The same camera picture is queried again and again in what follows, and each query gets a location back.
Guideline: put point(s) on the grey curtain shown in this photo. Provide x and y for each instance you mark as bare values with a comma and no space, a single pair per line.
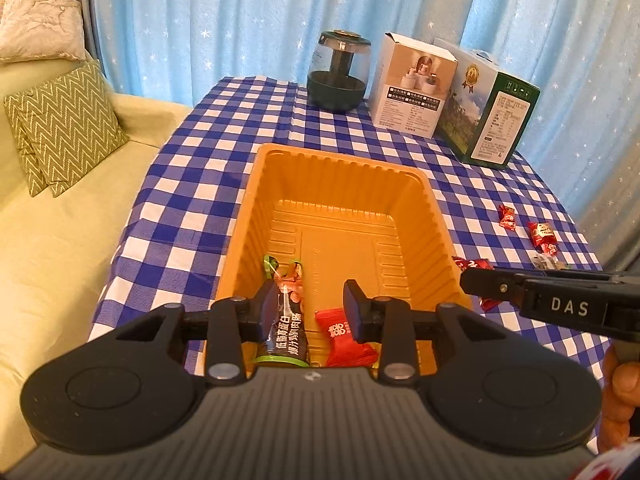
621,248

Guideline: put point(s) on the green carton box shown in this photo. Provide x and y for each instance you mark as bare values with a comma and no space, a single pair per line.
486,110

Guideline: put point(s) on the orange plastic tray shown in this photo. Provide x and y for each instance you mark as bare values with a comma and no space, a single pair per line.
343,218

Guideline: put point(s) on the dark red candy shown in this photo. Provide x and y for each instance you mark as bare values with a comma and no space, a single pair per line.
473,280

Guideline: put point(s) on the white pink cushion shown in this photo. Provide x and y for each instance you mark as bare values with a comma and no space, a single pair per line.
33,30

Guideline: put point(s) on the cream sofa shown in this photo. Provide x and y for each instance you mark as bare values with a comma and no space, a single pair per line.
56,251

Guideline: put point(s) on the person right hand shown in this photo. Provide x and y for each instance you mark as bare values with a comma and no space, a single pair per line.
620,399

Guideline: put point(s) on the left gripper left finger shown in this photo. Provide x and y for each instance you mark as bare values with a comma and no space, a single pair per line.
225,326

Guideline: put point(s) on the blue star curtain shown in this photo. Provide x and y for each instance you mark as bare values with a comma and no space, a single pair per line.
583,55

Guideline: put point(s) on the clear brown cake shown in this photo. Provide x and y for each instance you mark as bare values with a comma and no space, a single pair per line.
543,261

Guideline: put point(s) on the green zigzag cushion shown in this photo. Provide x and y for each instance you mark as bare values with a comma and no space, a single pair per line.
63,128

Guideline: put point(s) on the small red candy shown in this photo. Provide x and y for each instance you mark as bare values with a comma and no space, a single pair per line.
507,217

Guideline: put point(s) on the red pillow snack packet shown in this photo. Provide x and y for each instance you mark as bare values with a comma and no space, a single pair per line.
344,351

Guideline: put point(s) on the blue checkered tablecloth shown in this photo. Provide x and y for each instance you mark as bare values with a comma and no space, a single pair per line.
181,223

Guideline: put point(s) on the dark glass humidifier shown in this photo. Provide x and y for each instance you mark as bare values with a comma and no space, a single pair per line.
339,70

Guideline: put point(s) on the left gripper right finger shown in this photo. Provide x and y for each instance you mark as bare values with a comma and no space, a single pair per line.
395,326

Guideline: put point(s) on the large red gold snack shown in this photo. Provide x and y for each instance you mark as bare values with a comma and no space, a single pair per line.
543,238

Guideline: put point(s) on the dark green nut bar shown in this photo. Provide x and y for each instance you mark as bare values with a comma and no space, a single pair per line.
286,342

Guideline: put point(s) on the white humidifier box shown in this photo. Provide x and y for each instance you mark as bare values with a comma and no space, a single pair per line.
411,84

